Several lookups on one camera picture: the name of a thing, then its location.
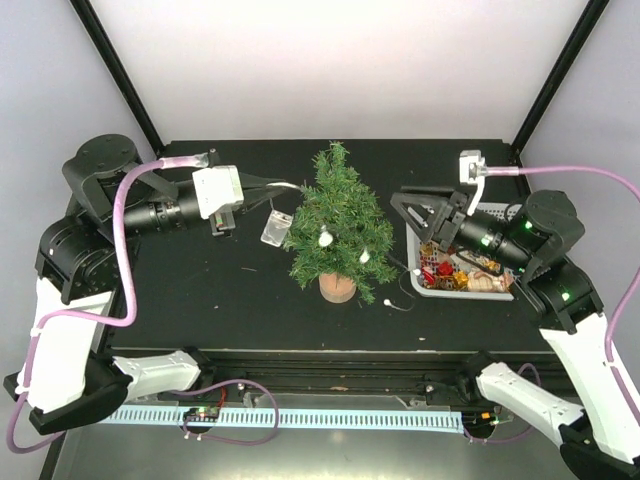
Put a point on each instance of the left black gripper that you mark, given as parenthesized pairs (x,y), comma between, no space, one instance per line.
(254,189)

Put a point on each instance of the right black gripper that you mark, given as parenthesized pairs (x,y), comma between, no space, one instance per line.
(444,230)

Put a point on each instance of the clear battery box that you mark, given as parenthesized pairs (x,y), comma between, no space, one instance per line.
(276,228)

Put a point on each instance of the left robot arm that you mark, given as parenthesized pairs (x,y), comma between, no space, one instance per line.
(84,276)

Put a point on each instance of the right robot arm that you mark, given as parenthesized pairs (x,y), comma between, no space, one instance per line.
(598,438)

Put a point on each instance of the small green christmas tree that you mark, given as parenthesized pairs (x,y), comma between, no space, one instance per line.
(340,227)

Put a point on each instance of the wooden tree base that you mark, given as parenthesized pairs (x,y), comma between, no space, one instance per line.
(336,289)

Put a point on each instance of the white perforated plastic basket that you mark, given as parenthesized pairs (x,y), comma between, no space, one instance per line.
(426,279)

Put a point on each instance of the gold gift box ornament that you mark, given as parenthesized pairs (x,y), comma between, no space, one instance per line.
(455,278)

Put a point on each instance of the beige figurine ornament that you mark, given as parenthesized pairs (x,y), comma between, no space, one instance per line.
(482,282)

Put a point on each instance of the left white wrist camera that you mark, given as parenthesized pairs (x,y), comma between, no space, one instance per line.
(217,188)

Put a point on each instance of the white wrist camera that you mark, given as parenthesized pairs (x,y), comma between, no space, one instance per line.
(472,172)
(217,188)

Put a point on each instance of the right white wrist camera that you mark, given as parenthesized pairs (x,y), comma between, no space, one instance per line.
(472,172)

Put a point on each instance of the left black frame post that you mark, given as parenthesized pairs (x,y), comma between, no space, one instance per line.
(99,37)

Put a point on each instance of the black frame post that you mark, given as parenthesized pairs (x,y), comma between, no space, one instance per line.
(580,33)
(99,37)

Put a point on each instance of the white slotted cable duct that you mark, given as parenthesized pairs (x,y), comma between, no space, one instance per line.
(285,418)

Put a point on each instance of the right black frame post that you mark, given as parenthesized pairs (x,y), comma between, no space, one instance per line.
(580,33)

